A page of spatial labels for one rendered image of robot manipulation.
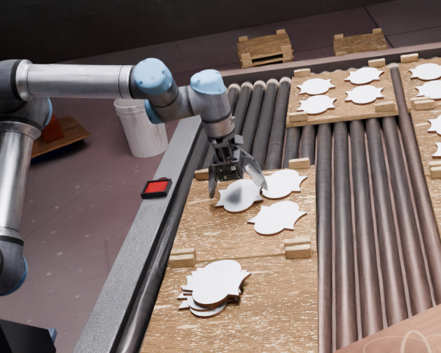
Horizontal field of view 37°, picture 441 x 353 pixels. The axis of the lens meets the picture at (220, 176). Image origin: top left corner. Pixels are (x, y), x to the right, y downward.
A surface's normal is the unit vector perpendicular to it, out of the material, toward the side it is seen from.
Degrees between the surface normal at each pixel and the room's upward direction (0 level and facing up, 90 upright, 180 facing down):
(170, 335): 0
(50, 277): 0
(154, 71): 44
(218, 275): 0
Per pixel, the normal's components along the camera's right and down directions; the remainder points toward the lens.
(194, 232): -0.18, -0.87
